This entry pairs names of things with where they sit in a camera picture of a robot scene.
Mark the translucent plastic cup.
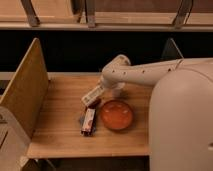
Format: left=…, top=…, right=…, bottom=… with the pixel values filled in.
left=112, top=83, right=125, bottom=98

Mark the wooden back shelf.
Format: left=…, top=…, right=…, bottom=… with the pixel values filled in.
left=0, top=0, right=213, bottom=32

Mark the white red snack box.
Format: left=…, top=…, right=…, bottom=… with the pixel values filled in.
left=81, top=108, right=96, bottom=136

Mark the dark red small object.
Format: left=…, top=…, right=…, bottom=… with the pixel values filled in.
left=88, top=99, right=101, bottom=109

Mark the left wooden side panel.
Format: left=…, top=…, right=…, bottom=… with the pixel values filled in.
left=0, top=38, right=48, bottom=141

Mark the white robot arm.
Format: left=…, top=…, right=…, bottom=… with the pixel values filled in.
left=101, top=55, right=213, bottom=171

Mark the white plastic bottle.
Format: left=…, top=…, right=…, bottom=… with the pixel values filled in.
left=81, top=85, right=105, bottom=106

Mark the dark blue packet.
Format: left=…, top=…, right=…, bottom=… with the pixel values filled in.
left=79, top=115, right=96, bottom=136

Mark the orange ceramic bowl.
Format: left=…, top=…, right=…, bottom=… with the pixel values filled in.
left=99, top=100, right=133, bottom=131

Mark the right dark side panel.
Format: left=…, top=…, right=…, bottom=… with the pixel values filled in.
left=161, top=38, right=183, bottom=61

